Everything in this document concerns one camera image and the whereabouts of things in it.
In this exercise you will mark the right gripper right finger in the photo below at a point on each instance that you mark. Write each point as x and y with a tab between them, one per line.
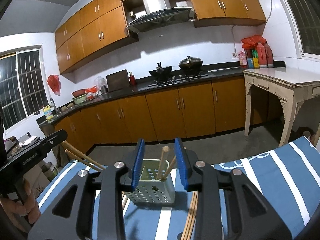
229	205

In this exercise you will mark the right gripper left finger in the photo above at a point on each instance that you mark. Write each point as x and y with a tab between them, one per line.
92	199

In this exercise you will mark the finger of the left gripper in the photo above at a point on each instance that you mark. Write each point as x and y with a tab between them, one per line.
38	151

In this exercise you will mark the orange lower kitchen cabinets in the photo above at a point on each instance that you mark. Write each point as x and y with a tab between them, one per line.
190	111

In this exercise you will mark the person left hand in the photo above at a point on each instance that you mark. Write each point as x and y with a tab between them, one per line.
30	208

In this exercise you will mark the yellow detergent bottle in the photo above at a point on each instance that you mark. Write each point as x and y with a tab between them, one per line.
48	112

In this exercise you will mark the sink faucet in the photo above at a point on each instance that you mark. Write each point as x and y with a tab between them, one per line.
54	106

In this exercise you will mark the green perforated utensil holder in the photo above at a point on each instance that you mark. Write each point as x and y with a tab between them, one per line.
150	191

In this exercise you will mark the left barred window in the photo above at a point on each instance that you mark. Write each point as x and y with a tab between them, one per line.
23	93

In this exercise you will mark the barred window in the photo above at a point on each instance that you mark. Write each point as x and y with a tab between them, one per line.
306	14
23	93

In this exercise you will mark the green enamel basin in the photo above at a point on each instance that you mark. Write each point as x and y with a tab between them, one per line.
80	99

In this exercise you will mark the blue striped tablecloth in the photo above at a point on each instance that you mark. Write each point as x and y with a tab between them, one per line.
273	195

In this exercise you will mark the red basin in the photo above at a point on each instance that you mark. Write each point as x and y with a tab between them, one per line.
78	93

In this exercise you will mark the red bag near basins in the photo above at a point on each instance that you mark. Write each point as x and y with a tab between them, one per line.
92	91

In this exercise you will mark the clear plastic bag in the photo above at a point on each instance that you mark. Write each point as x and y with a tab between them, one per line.
100	82

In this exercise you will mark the dark wooden cutting board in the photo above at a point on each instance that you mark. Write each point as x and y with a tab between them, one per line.
118	80

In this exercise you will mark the red sauce bottle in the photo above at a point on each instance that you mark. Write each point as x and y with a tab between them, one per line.
132	79

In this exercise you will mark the black gas stove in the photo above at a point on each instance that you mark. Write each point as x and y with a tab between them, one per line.
179	79

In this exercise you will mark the old cream side table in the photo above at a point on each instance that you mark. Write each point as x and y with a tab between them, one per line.
292	86

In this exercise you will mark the black wok left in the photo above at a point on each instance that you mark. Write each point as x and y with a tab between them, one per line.
161	73

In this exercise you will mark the black lidded wok right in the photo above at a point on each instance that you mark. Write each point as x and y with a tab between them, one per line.
191	65

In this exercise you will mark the pink bottle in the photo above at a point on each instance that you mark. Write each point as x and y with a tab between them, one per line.
242	59

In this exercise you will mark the red oil bottles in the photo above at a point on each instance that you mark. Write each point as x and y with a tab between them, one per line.
265	55

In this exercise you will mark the red bag on counter corner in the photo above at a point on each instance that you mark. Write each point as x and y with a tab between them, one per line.
251	42

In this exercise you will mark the steel range hood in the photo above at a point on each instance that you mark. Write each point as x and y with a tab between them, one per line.
146	15

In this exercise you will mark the right barred window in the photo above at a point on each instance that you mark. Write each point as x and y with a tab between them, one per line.
306	14

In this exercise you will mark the red plastic bag on wall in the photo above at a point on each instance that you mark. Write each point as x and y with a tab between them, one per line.
54	83

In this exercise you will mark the orange upper wall cabinets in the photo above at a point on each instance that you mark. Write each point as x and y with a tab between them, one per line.
102	26

